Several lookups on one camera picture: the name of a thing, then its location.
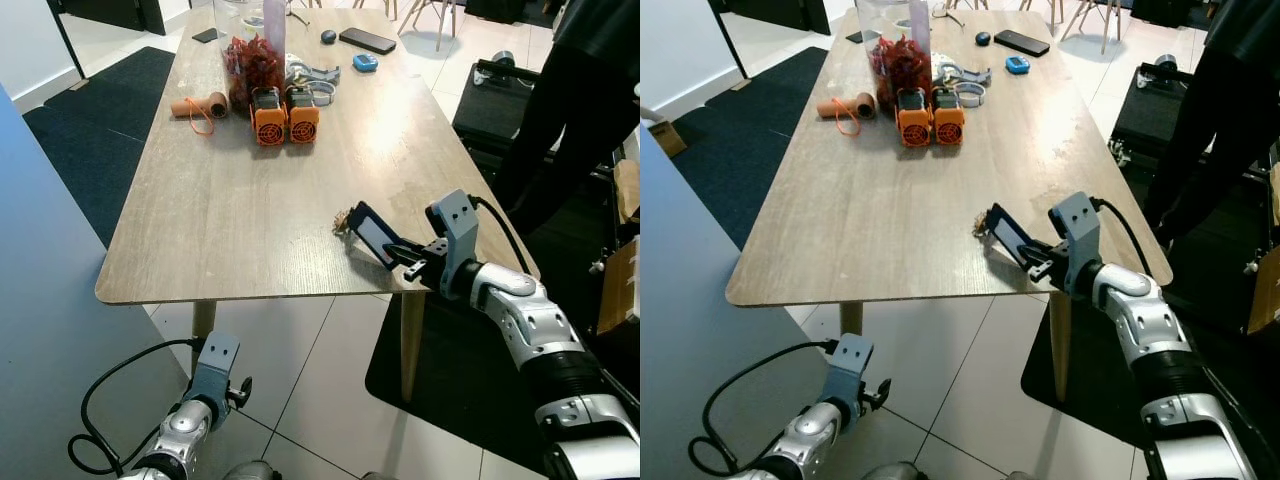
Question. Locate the orange black battery pack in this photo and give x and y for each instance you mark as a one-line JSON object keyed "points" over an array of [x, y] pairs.
{"points": [[303, 122], [948, 122], [913, 125], [268, 125]]}

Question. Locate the grey robot foot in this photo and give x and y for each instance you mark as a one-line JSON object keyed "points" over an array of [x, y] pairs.
{"points": [[1020, 476], [380, 476], [250, 472]]}

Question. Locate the small black flat device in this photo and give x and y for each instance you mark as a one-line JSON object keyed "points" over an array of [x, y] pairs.
{"points": [[855, 37], [206, 35]]}

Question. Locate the dark blue badge holder keys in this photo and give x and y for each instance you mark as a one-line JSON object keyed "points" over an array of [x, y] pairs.
{"points": [[1010, 238], [372, 235]]}

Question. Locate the cardboard tube orange band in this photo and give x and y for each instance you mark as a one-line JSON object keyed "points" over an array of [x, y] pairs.
{"points": [[200, 105], [848, 106]]}

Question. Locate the grey metal tool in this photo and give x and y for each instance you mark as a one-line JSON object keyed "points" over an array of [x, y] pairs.
{"points": [[968, 73], [318, 72]]}

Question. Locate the grey left robot foot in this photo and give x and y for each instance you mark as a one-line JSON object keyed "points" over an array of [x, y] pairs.
{"points": [[250, 472]]}

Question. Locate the large black smartphone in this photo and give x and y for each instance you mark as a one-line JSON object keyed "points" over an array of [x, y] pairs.
{"points": [[1021, 43], [367, 41]]}

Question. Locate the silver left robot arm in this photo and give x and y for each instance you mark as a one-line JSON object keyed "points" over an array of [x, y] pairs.
{"points": [[810, 435], [180, 430]]}

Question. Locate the chair with wooden legs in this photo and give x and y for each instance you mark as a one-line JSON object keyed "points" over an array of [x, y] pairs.
{"points": [[1105, 25], [441, 25]]}

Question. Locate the black equipment case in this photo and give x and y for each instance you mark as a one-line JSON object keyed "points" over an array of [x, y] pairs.
{"points": [[490, 105], [1145, 110]]}

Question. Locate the black door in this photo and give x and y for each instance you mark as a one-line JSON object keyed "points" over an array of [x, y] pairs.
{"points": [[110, 12], [760, 10]]}

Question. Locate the dark floor rug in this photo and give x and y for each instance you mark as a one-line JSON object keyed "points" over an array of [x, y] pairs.
{"points": [[100, 130], [750, 130]]}

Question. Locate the person in black clothes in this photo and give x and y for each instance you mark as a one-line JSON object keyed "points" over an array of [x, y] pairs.
{"points": [[1220, 90], [580, 90]]}

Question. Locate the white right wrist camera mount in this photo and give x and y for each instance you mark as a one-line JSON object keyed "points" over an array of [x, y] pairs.
{"points": [[455, 225], [1078, 225]]}

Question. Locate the clear tape roll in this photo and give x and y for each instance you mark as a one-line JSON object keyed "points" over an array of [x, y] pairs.
{"points": [[312, 93], [959, 94]]}

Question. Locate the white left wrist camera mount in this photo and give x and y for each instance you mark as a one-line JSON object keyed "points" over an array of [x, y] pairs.
{"points": [[848, 362], [215, 360]]}

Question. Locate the light wooden table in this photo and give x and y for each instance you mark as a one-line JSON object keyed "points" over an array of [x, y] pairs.
{"points": [[880, 220], [250, 220]]}

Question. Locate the small blue case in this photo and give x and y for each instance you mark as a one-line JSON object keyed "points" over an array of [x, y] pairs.
{"points": [[365, 63], [1017, 65]]}

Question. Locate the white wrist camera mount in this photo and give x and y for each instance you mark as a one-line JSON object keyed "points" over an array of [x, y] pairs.
{"points": [[215, 360], [455, 225], [848, 362], [1078, 225]]}

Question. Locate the clear jar red contents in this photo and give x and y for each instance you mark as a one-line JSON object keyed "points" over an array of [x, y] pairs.
{"points": [[895, 65], [250, 65]]}

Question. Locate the grey right robot foot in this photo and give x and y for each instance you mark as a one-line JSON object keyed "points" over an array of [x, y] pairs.
{"points": [[380, 476], [1020, 476]]}

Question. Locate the small cardboard box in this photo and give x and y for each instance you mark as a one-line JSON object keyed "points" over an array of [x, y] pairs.
{"points": [[668, 140]]}

